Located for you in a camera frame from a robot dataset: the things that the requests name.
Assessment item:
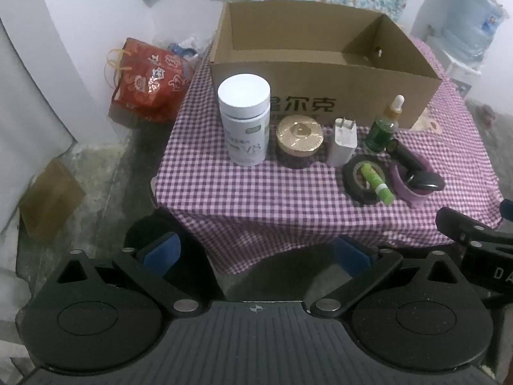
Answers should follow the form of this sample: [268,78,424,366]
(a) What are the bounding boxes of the purple checked tablecloth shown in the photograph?
[154,34,506,277]

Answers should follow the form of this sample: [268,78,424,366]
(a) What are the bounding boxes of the brown cardboard box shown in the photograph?
[209,1,442,130]

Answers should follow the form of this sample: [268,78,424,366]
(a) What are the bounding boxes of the red gift bag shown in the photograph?
[105,37,197,125]

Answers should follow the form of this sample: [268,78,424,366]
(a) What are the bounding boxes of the black tape roll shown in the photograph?
[342,154,397,205]

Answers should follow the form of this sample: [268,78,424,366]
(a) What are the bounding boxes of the white supplement bottle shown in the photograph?
[217,74,271,167]

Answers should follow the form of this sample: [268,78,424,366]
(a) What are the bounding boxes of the round gold jar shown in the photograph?
[276,115,324,157]

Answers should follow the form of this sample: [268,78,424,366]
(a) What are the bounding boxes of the green dropper bottle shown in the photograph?
[364,95,405,153]

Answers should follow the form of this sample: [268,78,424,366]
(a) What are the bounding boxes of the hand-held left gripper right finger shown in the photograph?
[310,233,467,318]

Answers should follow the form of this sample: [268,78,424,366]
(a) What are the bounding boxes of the green lip balm tube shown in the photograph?
[359,163,395,205]

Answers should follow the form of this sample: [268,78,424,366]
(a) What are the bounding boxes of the clear plastic bag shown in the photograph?
[154,34,209,63]

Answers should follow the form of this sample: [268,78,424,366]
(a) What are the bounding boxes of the white charger plug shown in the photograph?
[326,117,358,168]

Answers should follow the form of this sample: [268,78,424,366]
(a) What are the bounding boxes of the small black hairbrush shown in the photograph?
[390,138,446,192]

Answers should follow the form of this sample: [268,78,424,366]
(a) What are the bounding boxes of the blue water jug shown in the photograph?
[439,0,506,67]

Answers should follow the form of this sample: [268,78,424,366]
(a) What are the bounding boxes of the pink slipper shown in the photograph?
[475,104,498,127]

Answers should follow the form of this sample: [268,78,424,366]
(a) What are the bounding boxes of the purple tape roll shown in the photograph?
[390,156,435,206]

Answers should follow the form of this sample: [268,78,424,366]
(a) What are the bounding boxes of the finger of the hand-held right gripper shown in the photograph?
[436,206,513,251]

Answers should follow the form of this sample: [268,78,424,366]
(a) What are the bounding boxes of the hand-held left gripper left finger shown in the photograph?
[42,232,201,318]

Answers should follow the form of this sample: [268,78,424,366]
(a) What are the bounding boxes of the white water dispenser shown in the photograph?
[425,36,484,97]

